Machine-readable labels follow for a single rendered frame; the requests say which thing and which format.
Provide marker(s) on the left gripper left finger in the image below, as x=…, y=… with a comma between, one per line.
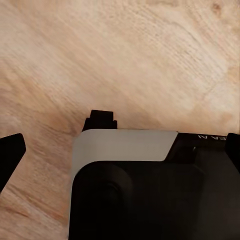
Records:
x=12, y=150

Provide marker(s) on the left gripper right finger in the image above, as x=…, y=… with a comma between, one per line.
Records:
x=232, y=148

